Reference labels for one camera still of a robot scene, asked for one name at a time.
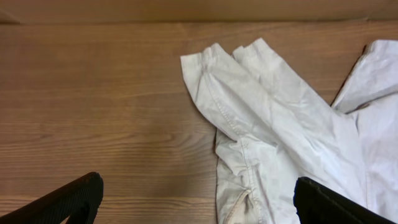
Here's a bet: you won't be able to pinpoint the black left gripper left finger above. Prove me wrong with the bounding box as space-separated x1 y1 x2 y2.
1 172 104 224

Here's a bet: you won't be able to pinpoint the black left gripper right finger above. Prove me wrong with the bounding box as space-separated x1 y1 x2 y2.
294 177 394 224

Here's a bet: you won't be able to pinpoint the beige shorts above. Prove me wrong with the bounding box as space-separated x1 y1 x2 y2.
180 39 397 223

